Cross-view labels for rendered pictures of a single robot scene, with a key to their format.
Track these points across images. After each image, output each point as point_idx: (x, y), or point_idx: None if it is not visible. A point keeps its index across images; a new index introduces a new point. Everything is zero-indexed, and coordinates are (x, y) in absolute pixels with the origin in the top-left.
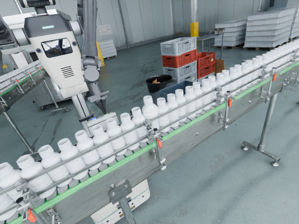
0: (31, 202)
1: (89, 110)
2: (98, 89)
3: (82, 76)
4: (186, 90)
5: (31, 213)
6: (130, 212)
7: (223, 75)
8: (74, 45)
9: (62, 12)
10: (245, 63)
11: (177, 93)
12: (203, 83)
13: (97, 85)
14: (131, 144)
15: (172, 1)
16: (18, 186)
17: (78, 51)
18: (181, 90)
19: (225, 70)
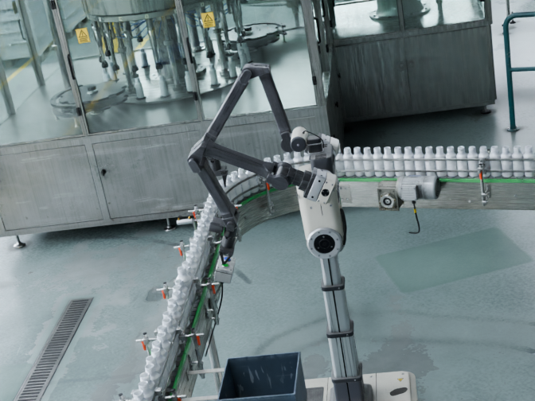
0: (181, 247)
1: (325, 280)
2: (222, 241)
3: (305, 233)
4: (173, 300)
5: (180, 251)
6: (208, 351)
7: (158, 330)
8: (297, 197)
9: None
10: (151, 361)
11: (175, 292)
12: (168, 313)
13: (223, 238)
14: None
15: None
16: (189, 238)
17: (302, 206)
18: (176, 296)
19: (162, 336)
